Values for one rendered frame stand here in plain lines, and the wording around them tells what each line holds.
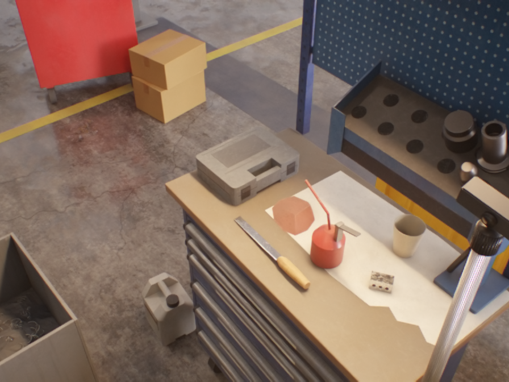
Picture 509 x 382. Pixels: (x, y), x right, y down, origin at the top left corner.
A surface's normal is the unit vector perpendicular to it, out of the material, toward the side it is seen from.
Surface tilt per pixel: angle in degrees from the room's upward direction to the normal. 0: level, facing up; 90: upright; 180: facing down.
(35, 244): 0
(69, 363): 90
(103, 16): 90
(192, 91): 90
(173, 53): 0
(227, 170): 0
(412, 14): 90
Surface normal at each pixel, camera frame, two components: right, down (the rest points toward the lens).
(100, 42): 0.37, 0.61
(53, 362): 0.65, 0.50
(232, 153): 0.00, -0.75
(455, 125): -0.36, -0.48
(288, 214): -0.55, -0.42
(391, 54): -0.80, 0.40
